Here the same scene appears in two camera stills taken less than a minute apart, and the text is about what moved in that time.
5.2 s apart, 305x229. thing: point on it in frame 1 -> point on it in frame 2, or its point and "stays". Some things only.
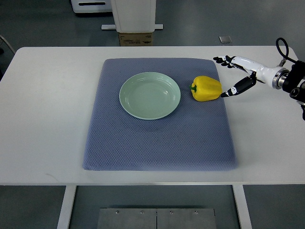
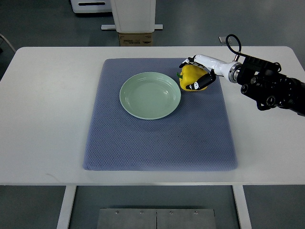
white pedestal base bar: (111, 26) stays
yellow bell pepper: (205, 88) -> (190, 74)
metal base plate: (157, 218) stays
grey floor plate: (225, 39) stays
